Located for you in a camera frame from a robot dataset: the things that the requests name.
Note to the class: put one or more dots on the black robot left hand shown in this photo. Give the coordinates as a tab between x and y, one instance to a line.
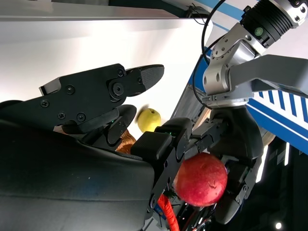
245	134

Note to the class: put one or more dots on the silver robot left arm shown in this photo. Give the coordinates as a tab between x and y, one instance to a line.
240	60

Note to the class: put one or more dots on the blue white striped panel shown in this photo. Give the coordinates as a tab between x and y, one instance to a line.
284	125

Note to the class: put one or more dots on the green pear with stem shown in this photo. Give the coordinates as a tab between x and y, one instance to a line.
149	120

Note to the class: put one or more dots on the red apple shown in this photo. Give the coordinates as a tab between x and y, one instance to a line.
202	180

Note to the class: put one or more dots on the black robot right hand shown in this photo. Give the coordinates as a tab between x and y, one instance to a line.
72	173

